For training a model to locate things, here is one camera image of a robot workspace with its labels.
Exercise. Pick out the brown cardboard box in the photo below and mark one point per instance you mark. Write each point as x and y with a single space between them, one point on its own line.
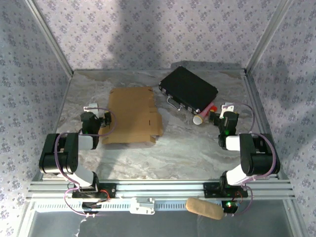
133 113

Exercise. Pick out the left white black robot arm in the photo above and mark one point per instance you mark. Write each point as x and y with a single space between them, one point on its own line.
71 148

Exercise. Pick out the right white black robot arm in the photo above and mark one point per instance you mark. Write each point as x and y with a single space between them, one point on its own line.
254 153

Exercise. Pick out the red block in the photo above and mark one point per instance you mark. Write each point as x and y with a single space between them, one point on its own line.
214 108

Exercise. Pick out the black case with metal latches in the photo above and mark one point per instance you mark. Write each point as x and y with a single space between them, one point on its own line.
188 89

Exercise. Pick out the black board with LED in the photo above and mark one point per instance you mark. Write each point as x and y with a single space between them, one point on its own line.
230 206

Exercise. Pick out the tan foam roll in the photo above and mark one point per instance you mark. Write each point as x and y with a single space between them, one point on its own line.
205 208

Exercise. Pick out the white plastic clip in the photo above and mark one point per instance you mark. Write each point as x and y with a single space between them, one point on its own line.
142 207

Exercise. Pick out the white torn film scrap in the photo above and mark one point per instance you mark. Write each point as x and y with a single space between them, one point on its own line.
79 225

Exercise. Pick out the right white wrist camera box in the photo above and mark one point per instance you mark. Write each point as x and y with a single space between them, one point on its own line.
227 107

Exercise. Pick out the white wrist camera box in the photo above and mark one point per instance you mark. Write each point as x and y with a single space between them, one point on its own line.
91 106
227 107

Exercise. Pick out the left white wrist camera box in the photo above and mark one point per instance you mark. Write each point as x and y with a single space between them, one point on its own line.
91 106

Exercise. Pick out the aluminium side rail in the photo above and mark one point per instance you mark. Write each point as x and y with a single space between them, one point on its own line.
256 98

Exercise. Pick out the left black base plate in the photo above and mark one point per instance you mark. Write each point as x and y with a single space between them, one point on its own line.
112 190

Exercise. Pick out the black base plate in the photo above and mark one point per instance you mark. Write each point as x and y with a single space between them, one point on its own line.
209 190
112 190

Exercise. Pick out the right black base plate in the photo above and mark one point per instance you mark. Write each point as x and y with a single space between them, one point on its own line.
209 190

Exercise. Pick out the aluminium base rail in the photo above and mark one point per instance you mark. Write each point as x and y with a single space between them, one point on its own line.
160 188

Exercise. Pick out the aluminium frame post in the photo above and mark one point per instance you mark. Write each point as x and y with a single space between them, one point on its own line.
267 37
50 37

